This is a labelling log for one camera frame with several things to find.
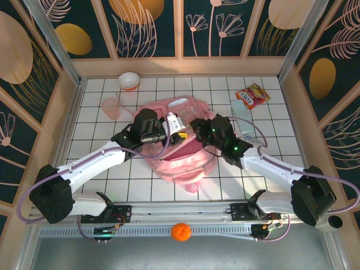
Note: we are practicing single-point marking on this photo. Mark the aluminium frame post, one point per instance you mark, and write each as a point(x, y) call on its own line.
point(302, 39)
point(53, 42)

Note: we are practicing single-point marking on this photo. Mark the white bowl orange base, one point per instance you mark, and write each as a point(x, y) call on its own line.
point(128, 80)

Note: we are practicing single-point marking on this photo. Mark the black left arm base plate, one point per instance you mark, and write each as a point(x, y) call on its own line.
point(123, 213)

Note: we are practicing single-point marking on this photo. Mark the perforated metal strip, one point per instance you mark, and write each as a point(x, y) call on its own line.
point(146, 232)

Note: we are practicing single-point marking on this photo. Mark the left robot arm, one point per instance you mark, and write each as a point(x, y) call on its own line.
point(90, 166)

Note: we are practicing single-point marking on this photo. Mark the pink school backpack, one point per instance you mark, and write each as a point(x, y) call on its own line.
point(185, 166)

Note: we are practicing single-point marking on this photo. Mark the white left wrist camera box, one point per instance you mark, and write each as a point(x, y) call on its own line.
point(175, 122)

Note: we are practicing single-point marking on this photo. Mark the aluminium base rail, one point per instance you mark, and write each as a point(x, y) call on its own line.
point(180, 209)

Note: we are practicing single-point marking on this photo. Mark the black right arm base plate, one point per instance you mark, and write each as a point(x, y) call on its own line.
point(239, 212)

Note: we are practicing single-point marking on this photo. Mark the red orange snack packet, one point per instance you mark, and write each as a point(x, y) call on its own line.
point(253, 95)

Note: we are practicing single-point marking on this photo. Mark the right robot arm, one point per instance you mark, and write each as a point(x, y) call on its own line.
point(270, 168)

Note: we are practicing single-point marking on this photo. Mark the orange ball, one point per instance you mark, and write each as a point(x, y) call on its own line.
point(180, 232)

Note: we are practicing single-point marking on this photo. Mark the translucent pink plastic cup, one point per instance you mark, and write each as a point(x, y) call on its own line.
point(110, 108)

